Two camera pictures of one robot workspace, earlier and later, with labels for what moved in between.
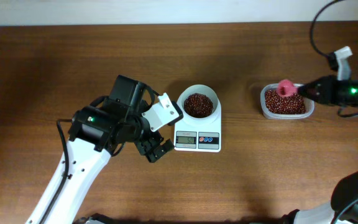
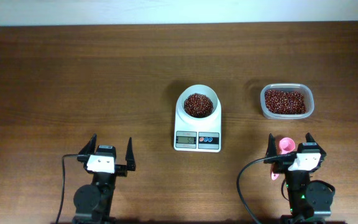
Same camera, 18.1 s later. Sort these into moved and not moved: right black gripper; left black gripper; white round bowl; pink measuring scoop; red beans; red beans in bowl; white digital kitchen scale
Moved: right black gripper; pink measuring scoop; left black gripper
Not moved: red beans in bowl; white round bowl; red beans; white digital kitchen scale
